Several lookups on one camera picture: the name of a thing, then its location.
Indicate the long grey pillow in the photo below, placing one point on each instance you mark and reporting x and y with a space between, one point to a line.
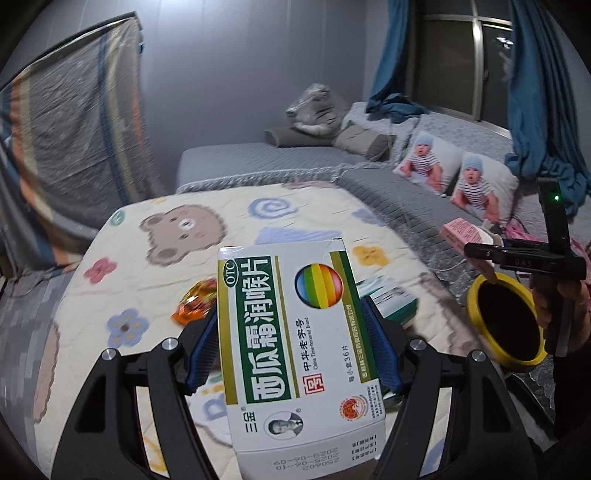
295 137

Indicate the baby printed pillow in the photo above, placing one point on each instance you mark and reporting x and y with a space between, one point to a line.
427 161
482 187

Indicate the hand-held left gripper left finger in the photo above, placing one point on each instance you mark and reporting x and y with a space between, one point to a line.
203 350

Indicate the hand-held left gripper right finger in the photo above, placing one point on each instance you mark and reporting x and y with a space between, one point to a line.
381 350

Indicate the pink paper box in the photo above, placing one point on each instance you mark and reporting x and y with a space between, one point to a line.
461 237

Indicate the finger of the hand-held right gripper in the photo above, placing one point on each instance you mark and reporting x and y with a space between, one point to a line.
503 257
526 242

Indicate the plastic-wrapped bundle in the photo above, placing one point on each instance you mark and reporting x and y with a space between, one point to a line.
318 106

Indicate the white and green medicine box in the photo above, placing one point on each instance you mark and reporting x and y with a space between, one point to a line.
286 346

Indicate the orange candy wrapper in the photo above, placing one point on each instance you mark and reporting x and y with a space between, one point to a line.
194 302

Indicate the grey mattress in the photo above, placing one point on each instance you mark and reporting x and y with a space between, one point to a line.
258 159

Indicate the striped plastic-covered cloth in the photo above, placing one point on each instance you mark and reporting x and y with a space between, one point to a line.
74 138

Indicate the small green and white box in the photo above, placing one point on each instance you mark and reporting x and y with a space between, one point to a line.
392 300

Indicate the window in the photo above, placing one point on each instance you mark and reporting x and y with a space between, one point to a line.
461 60

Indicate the blue curtain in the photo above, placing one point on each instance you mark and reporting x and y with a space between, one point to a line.
545 92
397 60

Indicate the yellow-rimmed black trash bin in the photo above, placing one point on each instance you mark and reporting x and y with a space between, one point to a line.
508 318

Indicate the person's right hand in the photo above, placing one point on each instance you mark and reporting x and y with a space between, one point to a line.
540 300

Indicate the cream bear printed blanket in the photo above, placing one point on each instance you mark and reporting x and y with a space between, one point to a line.
207 240

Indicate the pink cloth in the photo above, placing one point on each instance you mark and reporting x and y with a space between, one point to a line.
524 230

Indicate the grey quilted bed cover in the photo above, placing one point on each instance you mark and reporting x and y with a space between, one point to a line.
406 203

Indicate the short grey pillow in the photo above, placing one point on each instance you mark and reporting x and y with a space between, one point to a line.
362 141

